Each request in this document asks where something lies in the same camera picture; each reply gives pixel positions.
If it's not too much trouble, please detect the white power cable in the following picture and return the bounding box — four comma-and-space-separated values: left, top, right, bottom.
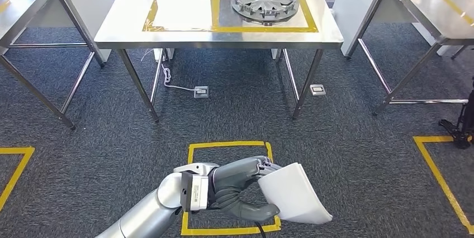
140, 47, 196, 92

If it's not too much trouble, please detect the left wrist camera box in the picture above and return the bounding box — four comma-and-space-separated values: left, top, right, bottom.
180, 171, 210, 213

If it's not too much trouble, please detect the white power strip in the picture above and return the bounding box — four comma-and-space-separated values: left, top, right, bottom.
153, 48, 175, 63

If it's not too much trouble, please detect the grey wheel hubcap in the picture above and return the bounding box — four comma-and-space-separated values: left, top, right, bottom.
230, 0, 299, 26

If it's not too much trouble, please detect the steel workbench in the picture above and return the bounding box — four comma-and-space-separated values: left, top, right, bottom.
93, 0, 344, 124
346, 0, 474, 117
0, 0, 106, 130

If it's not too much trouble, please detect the white curved plastic part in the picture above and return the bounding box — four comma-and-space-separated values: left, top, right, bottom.
258, 162, 333, 225

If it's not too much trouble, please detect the small yellow tape frame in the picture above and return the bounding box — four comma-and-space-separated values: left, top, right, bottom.
142, 0, 214, 33

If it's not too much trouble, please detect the yellow floor tape square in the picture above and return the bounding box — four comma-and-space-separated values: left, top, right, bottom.
0, 146, 36, 213
181, 140, 282, 237
413, 135, 474, 235

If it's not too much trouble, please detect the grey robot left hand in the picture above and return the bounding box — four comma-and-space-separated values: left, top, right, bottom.
211, 156, 283, 224

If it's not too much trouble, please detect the large yellow tape frame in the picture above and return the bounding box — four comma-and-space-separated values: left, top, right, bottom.
211, 0, 319, 34

